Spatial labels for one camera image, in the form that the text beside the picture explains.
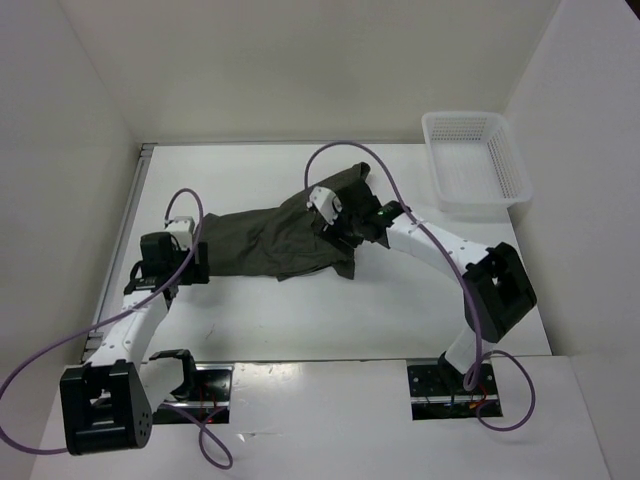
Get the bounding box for dark olive green shorts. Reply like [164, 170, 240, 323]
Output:
[200, 188, 361, 281]

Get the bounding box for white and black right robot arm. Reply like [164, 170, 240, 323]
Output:
[307, 196, 537, 393]

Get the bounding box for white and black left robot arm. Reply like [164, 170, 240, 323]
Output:
[59, 228, 209, 456]

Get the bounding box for white perforated plastic basket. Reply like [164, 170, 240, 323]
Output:
[421, 111, 533, 216]

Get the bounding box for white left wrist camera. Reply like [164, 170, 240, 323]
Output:
[164, 216, 195, 251]

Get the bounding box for aluminium table edge rail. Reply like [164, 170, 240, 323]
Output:
[79, 143, 156, 363]

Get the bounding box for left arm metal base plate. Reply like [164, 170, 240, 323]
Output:
[139, 359, 233, 425]

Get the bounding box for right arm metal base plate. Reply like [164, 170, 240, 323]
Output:
[406, 360, 503, 421]

